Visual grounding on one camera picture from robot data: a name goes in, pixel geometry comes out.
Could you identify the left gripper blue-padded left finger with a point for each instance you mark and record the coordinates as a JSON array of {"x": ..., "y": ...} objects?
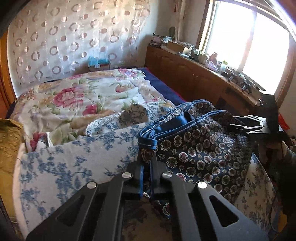
[{"x": 96, "y": 211}]

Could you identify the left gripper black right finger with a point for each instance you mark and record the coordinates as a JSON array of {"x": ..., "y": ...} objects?
[{"x": 199, "y": 212}]

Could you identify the navy patterned silk garment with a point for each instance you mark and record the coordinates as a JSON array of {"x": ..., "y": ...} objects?
[{"x": 196, "y": 144}]

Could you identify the person's right hand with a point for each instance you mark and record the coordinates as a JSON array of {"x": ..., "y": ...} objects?
[{"x": 278, "y": 152}]

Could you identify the blue floral white sheet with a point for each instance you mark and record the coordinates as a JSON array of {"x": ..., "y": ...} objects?
[{"x": 45, "y": 179}]

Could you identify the pink figurine on cabinet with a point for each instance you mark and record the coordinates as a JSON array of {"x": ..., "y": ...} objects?
[{"x": 212, "y": 62}]

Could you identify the wooden cabinet under window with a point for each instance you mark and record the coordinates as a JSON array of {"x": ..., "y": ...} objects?
[{"x": 193, "y": 81}]

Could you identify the navy blue blanket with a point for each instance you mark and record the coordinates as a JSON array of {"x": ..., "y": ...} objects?
[{"x": 162, "y": 88}]

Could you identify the floral pink quilt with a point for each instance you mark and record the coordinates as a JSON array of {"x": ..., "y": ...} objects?
[{"x": 59, "y": 111}]

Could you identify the gold brown pillow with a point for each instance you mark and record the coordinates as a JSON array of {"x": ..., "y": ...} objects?
[{"x": 11, "y": 139}]

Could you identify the cardboard box on cabinet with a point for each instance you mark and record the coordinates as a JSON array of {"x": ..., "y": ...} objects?
[{"x": 176, "y": 47}]

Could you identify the brown wooden wardrobe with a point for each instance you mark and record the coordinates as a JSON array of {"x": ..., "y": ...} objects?
[{"x": 7, "y": 93}]

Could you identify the teal tissue box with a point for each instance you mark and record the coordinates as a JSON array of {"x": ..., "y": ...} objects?
[{"x": 97, "y": 64}]

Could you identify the rolled patterned window curtain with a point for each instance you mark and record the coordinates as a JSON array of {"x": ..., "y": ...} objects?
[{"x": 180, "y": 11}]

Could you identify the white circle-patterned curtain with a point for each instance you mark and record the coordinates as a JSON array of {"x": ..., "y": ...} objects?
[{"x": 50, "y": 40}]

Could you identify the window with wooden frame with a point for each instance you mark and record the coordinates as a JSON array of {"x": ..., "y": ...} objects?
[{"x": 253, "y": 40}]

